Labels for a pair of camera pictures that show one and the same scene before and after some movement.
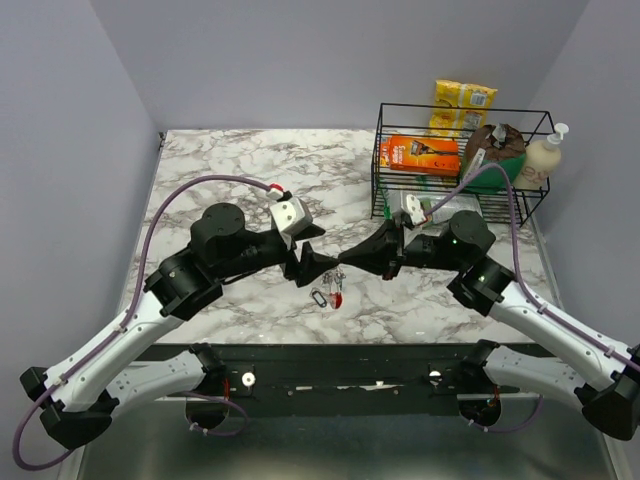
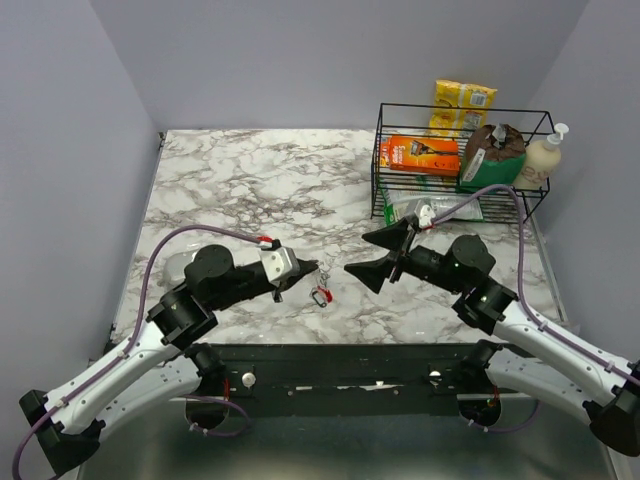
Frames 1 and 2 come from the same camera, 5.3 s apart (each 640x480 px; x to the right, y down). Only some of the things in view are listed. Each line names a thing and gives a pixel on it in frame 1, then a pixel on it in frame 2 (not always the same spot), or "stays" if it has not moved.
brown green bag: x=497 y=143 stays
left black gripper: x=311 y=266 to x=305 y=268
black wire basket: x=434 y=160 stays
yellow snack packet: x=459 y=109 stays
